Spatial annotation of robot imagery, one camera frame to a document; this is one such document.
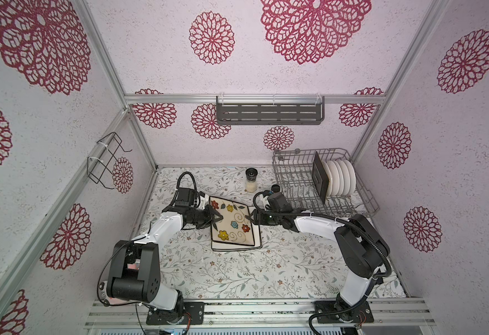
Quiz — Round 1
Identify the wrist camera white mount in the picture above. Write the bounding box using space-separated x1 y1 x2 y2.
256 191 271 210
198 191 210 210

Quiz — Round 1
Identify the small amber spice jar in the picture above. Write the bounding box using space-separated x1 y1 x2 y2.
271 184 281 193

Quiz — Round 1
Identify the salt grinder black lid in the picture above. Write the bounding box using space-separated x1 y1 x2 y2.
245 167 258 193

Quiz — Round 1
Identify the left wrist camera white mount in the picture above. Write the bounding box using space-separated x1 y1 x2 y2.
198 191 210 210

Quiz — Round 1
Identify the grey wall shelf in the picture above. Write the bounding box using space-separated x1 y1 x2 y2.
215 96 325 126

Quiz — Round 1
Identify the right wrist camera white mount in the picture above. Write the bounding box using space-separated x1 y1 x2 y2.
256 191 271 210

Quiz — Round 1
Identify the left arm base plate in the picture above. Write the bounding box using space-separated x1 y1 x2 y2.
146 301 205 326

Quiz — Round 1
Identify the black wire wall holder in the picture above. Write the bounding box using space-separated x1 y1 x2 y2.
86 132 132 190

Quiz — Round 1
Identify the grey wire dish rack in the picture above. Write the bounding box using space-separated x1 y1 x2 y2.
272 148 379 217

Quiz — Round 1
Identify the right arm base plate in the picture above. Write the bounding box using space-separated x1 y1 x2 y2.
311 300 375 325

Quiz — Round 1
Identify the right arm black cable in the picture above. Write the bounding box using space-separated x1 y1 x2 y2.
252 190 392 279

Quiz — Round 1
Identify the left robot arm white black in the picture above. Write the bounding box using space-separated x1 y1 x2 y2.
97 188 223 324

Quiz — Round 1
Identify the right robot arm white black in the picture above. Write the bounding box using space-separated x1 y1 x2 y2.
252 191 392 312

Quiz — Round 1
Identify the aluminium front rail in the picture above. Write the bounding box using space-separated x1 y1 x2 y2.
83 298 435 330

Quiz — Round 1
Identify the black square plate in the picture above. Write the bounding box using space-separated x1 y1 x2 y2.
209 197 259 251
311 152 327 203

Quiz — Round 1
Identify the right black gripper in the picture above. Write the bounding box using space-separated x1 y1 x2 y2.
247 208 282 226

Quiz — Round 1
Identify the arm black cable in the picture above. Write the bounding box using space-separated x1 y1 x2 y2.
252 190 392 279
175 170 198 198

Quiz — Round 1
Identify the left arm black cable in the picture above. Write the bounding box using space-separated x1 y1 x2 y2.
175 170 198 198

